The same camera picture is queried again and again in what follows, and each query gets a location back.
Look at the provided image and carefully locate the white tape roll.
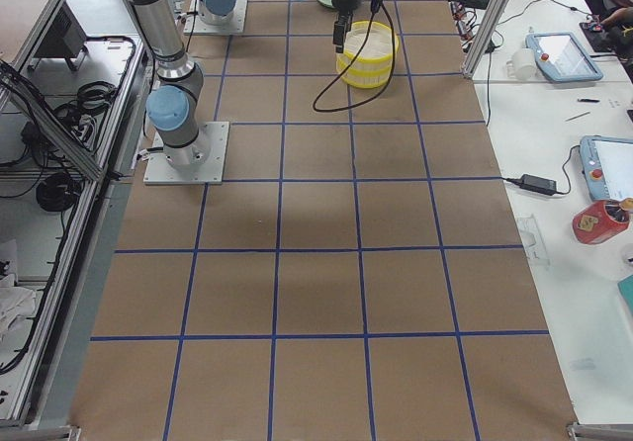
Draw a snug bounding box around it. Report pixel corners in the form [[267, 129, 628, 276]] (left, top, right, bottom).
[[505, 47, 537, 81]]

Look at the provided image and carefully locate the far blue teach pendant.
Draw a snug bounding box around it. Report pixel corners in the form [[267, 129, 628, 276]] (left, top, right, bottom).
[[525, 32, 603, 83]]

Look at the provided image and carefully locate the blue teach pendant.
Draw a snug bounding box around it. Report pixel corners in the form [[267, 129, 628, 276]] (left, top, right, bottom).
[[525, 32, 603, 83], [580, 135, 633, 201]]

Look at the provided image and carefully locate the black power adapter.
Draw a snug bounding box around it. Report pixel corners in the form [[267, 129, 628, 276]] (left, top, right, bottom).
[[504, 174, 565, 196]]

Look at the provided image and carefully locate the near blue teach pendant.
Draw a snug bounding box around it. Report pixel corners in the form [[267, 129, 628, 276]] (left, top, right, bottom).
[[580, 135, 633, 201]]

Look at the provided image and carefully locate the red canister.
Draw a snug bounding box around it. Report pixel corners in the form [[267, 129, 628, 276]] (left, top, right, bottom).
[[572, 198, 632, 245]]

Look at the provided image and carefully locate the black braided cable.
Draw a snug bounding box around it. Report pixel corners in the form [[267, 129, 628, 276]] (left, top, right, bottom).
[[312, 0, 397, 113]]

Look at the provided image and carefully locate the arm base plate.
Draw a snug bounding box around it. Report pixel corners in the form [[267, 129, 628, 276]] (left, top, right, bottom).
[[143, 122, 229, 185], [183, 0, 248, 36]]

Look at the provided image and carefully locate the aluminium frame post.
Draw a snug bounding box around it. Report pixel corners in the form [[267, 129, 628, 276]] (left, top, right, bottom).
[[461, 0, 509, 79]]

